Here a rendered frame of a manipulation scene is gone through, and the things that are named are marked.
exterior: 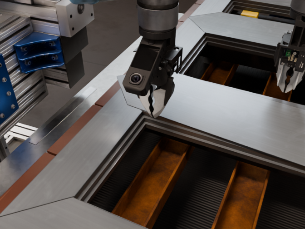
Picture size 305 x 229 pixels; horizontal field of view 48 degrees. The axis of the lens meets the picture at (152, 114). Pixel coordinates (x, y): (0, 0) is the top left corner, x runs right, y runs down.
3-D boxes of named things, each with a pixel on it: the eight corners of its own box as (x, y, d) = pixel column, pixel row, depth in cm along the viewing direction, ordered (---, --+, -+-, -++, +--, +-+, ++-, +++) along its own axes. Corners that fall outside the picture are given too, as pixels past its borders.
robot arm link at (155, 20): (169, 13, 57) (126, 5, 60) (168, 38, 60) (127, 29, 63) (184, -2, 63) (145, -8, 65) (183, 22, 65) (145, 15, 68)
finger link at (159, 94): (174, 109, 79) (176, 75, 73) (164, 124, 74) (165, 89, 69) (162, 105, 80) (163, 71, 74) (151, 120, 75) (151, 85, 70)
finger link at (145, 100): (162, 105, 80) (163, 71, 74) (151, 120, 75) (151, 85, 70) (150, 102, 81) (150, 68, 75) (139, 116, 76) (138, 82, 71)
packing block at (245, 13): (257, 21, 133) (259, 11, 130) (254, 26, 129) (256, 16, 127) (242, 18, 135) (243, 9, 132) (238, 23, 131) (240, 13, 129)
